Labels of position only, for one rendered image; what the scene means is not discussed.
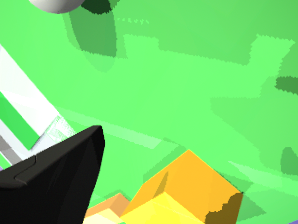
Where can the yellow cube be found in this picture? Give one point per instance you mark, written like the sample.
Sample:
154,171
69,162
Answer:
188,191

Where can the white golf ball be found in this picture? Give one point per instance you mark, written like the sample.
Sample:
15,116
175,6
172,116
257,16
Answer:
57,7

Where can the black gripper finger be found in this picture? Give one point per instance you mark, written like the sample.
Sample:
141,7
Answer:
56,185

